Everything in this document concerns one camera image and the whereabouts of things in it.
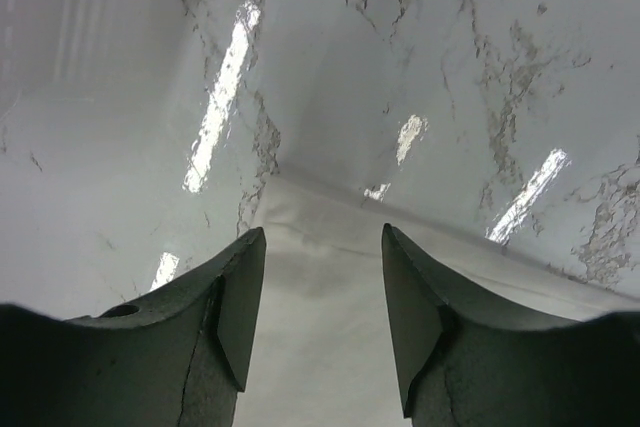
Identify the white coca-cola t-shirt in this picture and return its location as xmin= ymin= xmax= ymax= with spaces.
xmin=234 ymin=170 xmax=639 ymax=426

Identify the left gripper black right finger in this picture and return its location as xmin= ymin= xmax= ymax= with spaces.
xmin=381 ymin=225 xmax=639 ymax=426

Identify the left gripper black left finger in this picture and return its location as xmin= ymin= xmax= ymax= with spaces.
xmin=1 ymin=228 xmax=266 ymax=426

